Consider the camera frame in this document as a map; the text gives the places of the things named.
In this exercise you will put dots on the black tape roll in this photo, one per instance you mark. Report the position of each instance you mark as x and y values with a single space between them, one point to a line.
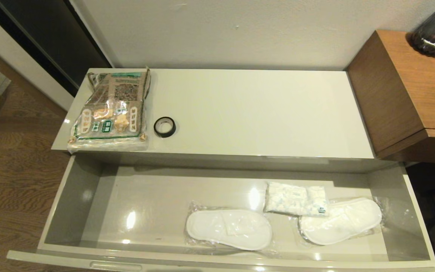
160 132

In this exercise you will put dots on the beige cabinet drawer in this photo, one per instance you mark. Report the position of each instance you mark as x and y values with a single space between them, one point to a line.
145 204

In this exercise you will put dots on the white patterned tissue pack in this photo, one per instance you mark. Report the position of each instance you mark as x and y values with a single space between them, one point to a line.
296 199

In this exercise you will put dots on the brown granule drink bag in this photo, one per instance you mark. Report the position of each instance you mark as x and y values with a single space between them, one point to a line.
111 109

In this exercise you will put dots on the white slipper in plastic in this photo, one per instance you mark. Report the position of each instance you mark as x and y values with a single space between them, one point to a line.
342 224
229 228

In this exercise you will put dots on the dark door panel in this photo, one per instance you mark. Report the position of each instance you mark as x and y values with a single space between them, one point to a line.
59 41

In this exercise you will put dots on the brown wooden side cabinet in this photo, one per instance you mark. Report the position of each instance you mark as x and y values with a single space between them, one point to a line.
402 90

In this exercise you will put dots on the dark glass vase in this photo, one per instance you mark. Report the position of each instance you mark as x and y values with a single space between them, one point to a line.
432 34

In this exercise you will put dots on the white door frame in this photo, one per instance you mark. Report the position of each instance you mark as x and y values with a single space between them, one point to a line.
21 56

